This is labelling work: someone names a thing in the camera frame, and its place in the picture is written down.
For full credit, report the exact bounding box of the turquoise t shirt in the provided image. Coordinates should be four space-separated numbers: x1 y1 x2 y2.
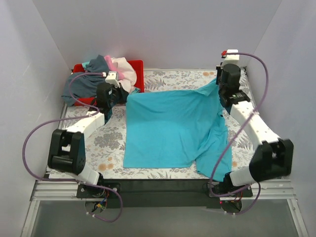
123 81 233 181

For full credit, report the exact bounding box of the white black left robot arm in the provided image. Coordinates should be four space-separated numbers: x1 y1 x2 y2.
48 82 129 185

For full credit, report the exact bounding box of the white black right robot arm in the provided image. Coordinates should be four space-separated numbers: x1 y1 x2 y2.
212 64 294 195

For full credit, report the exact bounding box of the white t shirt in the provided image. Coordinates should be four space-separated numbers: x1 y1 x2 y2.
111 57 137 93

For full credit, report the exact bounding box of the pink t shirt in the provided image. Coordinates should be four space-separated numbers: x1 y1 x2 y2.
104 55 124 80

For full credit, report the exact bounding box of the dark grey t shirt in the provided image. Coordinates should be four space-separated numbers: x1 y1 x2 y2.
61 55 109 106

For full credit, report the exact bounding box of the red plastic bin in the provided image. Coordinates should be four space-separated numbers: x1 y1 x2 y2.
73 60 144 106

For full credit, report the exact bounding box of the floral patterned table mat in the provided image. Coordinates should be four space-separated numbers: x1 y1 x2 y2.
62 68 255 179

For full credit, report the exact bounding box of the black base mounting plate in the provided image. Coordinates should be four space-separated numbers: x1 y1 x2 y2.
76 179 254 209

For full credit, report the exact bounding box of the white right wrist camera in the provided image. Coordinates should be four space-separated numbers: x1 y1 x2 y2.
221 49 239 67

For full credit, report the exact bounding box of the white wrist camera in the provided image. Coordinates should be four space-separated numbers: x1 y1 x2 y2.
105 71 120 88
221 49 239 67

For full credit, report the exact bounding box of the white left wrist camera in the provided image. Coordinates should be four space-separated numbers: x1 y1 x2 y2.
105 71 120 88

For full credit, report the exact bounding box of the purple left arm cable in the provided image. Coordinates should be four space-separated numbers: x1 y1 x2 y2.
22 72 123 223

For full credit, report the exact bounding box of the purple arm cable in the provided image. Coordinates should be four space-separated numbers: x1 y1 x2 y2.
208 51 269 215
22 72 123 223

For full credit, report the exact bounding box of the aluminium frame rail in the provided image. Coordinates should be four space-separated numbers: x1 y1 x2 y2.
20 103 309 237

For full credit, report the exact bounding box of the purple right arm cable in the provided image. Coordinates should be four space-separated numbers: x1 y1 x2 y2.
208 51 269 215

